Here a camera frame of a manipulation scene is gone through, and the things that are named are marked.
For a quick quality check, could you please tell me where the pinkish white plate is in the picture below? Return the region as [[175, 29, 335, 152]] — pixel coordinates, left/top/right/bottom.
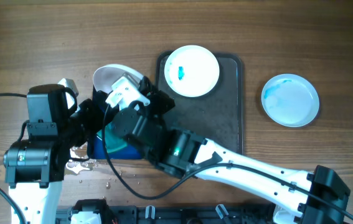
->
[[93, 63, 144, 93]]

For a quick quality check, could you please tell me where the green scrubbing sponge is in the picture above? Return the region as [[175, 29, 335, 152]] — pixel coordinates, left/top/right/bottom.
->
[[97, 124, 128, 154]]

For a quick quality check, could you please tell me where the white plate top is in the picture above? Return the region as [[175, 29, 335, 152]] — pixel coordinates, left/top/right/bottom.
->
[[164, 45, 220, 98]]

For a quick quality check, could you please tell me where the grey white plate bottom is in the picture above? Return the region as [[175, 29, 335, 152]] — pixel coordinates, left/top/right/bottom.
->
[[260, 73, 320, 128]]

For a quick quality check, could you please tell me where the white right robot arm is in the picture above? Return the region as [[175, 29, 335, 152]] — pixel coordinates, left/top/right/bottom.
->
[[106, 77, 351, 223]]

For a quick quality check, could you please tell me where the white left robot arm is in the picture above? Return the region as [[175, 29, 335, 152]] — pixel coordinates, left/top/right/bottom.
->
[[4, 84, 103, 223]]

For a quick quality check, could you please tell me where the blue tray with water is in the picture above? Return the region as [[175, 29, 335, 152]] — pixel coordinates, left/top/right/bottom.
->
[[87, 118, 141, 159]]

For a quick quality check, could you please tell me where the dark brown serving tray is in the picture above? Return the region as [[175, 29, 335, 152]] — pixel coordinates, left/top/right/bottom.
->
[[155, 50, 244, 154]]

